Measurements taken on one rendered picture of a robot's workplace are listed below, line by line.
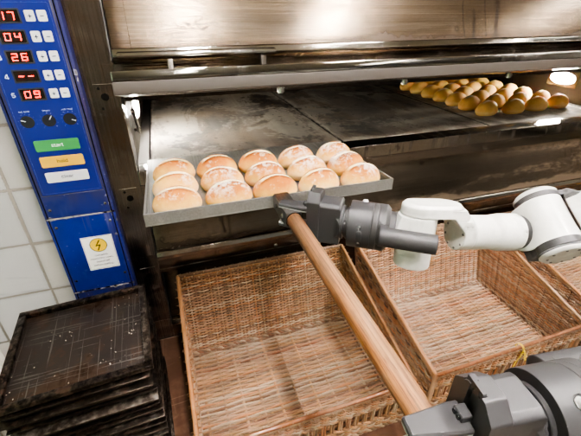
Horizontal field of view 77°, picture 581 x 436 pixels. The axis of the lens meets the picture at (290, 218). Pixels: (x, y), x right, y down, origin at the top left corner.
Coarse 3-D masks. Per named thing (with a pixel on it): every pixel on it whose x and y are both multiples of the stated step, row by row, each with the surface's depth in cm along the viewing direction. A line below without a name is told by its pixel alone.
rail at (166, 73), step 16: (272, 64) 78; (288, 64) 79; (304, 64) 80; (320, 64) 81; (336, 64) 82; (352, 64) 84; (368, 64) 85; (384, 64) 86; (400, 64) 87; (416, 64) 88; (432, 64) 90; (448, 64) 91; (112, 80) 70; (128, 80) 71
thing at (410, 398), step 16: (288, 224) 69; (304, 224) 66; (304, 240) 62; (320, 256) 58; (320, 272) 56; (336, 272) 54; (336, 288) 52; (336, 304) 51; (352, 304) 49; (352, 320) 47; (368, 320) 46; (368, 336) 44; (368, 352) 43; (384, 352) 42; (384, 368) 41; (400, 368) 40; (400, 384) 39; (416, 384) 39; (400, 400) 38; (416, 400) 37
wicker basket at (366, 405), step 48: (192, 288) 111; (240, 288) 116; (288, 288) 121; (192, 336) 115; (240, 336) 120; (288, 336) 122; (336, 336) 122; (384, 336) 103; (192, 384) 87; (240, 384) 107; (288, 384) 107; (336, 384) 107; (384, 384) 107; (192, 432) 80; (240, 432) 95; (288, 432) 84; (336, 432) 91
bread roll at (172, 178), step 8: (160, 176) 79; (168, 176) 78; (176, 176) 79; (184, 176) 79; (192, 176) 81; (160, 184) 78; (168, 184) 78; (176, 184) 78; (184, 184) 79; (192, 184) 80
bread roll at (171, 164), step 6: (162, 162) 86; (168, 162) 85; (174, 162) 85; (180, 162) 86; (186, 162) 87; (156, 168) 85; (162, 168) 85; (168, 168) 85; (174, 168) 85; (180, 168) 85; (186, 168) 86; (192, 168) 88; (156, 174) 85; (162, 174) 85; (192, 174) 88
